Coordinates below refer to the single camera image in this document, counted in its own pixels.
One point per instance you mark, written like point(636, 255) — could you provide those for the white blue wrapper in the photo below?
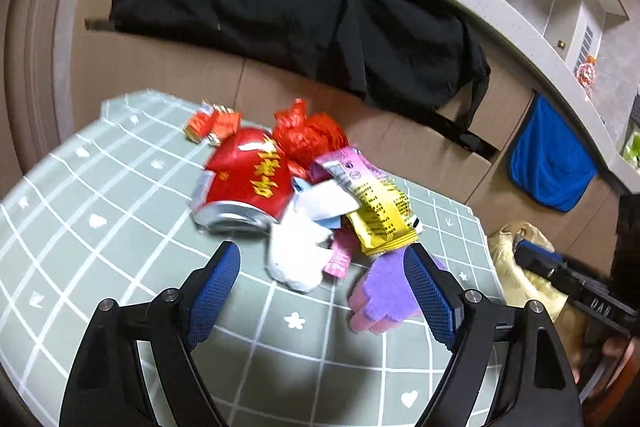
point(322, 202)

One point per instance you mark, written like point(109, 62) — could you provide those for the pink purple snack packet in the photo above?
point(350, 159)

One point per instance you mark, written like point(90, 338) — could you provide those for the yellow snack packet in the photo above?
point(382, 217)

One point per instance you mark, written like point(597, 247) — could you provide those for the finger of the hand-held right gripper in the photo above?
point(537, 258)

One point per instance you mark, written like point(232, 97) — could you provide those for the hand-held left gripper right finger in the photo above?
point(430, 292)

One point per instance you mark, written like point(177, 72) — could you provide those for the crushed red drink can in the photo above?
point(245, 177)

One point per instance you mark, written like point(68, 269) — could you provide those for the white vented appliance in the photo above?
point(585, 37)

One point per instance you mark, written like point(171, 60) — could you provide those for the white tissue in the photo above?
point(295, 257)

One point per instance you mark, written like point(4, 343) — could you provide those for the small pink wrapper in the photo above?
point(342, 257)

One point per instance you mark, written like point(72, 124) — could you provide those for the green checked tablecloth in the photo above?
point(100, 187)

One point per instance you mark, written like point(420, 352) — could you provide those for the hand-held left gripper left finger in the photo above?
point(217, 287)

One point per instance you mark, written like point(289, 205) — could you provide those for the orange red packaged item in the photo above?
point(586, 74)

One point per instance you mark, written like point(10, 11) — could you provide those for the black hanging cloth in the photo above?
point(260, 17)

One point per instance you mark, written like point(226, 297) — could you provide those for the red plastic bag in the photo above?
point(305, 134)

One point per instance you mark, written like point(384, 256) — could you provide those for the wooden cabinet front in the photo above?
point(280, 87)

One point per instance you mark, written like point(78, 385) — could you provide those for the red gold paper wrapper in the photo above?
point(212, 122)

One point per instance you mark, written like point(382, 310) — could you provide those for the blue towel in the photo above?
point(550, 157)

